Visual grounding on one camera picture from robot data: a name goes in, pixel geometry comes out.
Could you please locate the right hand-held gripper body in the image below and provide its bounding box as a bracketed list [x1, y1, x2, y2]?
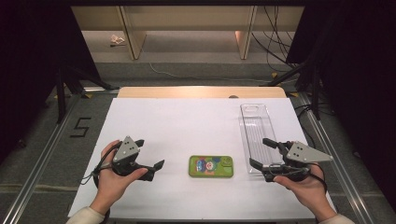
[262, 141, 333, 183]

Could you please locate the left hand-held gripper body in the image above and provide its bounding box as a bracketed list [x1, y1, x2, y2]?
[111, 135, 156, 182]

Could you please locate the clear plastic tray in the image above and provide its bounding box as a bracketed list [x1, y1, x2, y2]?
[239, 103, 286, 175]

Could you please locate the person's right hand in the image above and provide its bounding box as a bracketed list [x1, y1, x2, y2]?
[273, 163, 339, 223]

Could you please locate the person's left hand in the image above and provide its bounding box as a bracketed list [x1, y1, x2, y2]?
[90, 139, 149, 217]

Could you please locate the white table mat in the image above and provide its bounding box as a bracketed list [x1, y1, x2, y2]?
[67, 97, 337, 220]

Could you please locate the black metal stand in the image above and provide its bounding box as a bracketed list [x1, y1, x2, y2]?
[261, 59, 322, 121]
[55, 63, 120, 124]

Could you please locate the wooden table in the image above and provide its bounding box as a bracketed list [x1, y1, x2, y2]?
[117, 86, 288, 100]

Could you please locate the black curtain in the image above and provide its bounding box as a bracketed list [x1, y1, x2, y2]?
[285, 0, 396, 216]
[0, 0, 102, 160]

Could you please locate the crumpled white paper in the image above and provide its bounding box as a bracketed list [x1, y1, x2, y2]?
[108, 34, 126, 48]

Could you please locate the beige shelf unit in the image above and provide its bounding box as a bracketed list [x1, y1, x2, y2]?
[70, 5, 304, 62]

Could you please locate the thin black floor cable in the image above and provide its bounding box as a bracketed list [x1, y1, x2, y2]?
[293, 104, 317, 149]

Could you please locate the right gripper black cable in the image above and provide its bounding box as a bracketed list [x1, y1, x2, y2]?
[309, 170, 329, 195]

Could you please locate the aluminium floor rail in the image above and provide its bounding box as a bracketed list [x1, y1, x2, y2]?
[297, 92, 376, 224]
[0, 92, 82, 224]

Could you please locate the short aluminium rail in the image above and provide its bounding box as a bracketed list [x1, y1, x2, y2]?
[82, 86, 120, 94]

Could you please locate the white floor cable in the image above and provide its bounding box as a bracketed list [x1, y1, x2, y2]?
[148, 62, 273, 84]

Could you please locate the black cable bundle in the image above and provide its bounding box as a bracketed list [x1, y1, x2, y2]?
[250, 5, 301, 73]

